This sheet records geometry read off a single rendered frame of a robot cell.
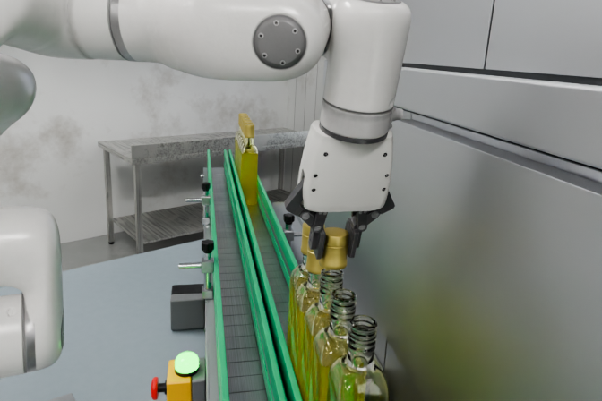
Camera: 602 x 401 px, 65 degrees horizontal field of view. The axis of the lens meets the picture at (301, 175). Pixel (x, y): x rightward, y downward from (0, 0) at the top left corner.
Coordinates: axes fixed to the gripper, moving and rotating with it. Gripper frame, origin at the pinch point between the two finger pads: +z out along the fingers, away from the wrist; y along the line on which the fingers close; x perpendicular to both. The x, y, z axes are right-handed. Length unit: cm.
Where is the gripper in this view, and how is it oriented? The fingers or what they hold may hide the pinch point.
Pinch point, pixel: (334, 239)
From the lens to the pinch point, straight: 59.5
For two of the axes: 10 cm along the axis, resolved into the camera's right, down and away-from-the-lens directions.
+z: -1.0, 8.7, 4.8
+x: 1.9, 4.9, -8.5
